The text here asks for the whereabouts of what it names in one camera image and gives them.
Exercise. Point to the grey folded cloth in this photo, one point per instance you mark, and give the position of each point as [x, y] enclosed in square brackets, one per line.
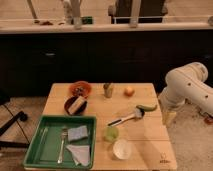
[80, 154]

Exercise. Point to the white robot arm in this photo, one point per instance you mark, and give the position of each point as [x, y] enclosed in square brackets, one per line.
[186, 83]

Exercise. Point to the orange bowl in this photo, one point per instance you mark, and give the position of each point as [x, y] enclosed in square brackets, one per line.
[80, 88]

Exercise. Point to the metal cup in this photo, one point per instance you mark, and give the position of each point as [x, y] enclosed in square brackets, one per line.
[109, 95]

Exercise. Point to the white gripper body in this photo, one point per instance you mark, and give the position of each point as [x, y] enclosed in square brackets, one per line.
[168, 115]

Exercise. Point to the silver fork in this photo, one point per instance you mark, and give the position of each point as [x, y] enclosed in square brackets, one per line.
[64, 134]

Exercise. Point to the dark brown bowl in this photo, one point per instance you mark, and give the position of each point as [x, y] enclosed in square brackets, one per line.
[70, 101]

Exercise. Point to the green plastic cup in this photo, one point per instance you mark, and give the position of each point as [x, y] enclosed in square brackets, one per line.
[111, 134]

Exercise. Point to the orange fruit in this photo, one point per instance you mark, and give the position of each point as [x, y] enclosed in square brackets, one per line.
[129, 91]

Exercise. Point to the beige block in bowl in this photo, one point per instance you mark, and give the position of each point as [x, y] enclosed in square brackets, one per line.
[77, 104]

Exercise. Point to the green plastic tray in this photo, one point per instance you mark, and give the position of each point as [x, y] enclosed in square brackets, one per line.
[44, 149]

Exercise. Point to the blue sponge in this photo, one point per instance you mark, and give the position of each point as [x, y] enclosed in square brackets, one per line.
[77, 133]

